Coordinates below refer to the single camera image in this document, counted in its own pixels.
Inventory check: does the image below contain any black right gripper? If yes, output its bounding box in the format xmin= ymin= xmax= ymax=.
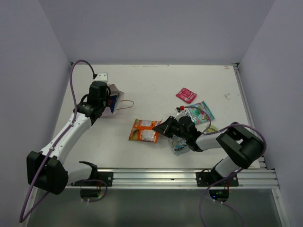
xmin=152 ymin=116 xmax=188 ymax=140

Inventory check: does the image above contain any lilac paper bag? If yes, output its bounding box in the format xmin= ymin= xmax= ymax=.
xmin=102 ymin=84 xmax=134 ymax=117

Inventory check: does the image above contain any blue Burts chips bag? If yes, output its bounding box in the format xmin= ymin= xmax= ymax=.
xmin=108 ymin=95 xmax=119 ymax=113

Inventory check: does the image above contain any orange fruit candy packet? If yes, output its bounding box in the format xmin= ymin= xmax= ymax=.
xmin=129 ymin=119 xmax=161 ymax=143

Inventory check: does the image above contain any green red candy packet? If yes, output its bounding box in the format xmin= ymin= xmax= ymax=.
xmin=184 ymin=101 xmax=215 ymax=125

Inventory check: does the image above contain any pink snack packet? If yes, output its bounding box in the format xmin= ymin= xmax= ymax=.
xmin=176 ymin=87 xmax=197 ymax=104

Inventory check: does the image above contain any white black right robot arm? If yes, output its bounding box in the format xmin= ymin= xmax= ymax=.
xmin=153 ymin=116 xmax=267 ymax=186

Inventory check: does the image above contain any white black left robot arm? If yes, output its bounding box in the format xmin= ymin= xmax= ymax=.
xmin=27 ymin=81 xmax=111 ymax=195

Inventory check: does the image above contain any silver blue snack packet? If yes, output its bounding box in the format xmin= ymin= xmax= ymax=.
xmin=169 ymin=136 xmax=191 ymax=156

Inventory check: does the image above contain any yellow green snack packet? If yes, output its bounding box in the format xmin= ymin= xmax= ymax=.
xmin=205 ymin=125 xmax=218 ymax=133

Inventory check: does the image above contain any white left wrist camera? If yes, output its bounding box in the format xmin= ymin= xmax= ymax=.
xmin=93 ymin=72 xmax=108 ymax=83

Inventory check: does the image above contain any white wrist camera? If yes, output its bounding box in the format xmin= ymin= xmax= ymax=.
xmin=93 ymin=72 xmax=108 ymax=83
xmin=175 ymin=106 xmax=184 ymax=117

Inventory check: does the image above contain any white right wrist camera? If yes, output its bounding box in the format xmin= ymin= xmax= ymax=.
xmin=175 ymin=106 xmax=184 ymax=117

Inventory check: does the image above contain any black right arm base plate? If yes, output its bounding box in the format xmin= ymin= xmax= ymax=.
xmin=195 ymin=169 xmax=239 ymax=187

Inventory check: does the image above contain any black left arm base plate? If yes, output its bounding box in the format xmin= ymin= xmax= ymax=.
xmin=81 ymin=172 xmax=113 ymax=188

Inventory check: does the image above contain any aluminium right side rail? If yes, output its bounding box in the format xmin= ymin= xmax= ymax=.
xmin=233 ymin=62 xmax=267 ymax=169

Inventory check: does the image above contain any aluminium rail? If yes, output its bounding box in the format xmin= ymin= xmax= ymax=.
xmin=66 ymin=168 xmax=279 ymax=189
xmin=233 ymin=62 xmax=267 ymax=169

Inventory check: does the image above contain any aluminium front rail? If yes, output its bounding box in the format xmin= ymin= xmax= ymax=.
xmin=66 ymin=168 xmax=279 ymax=189

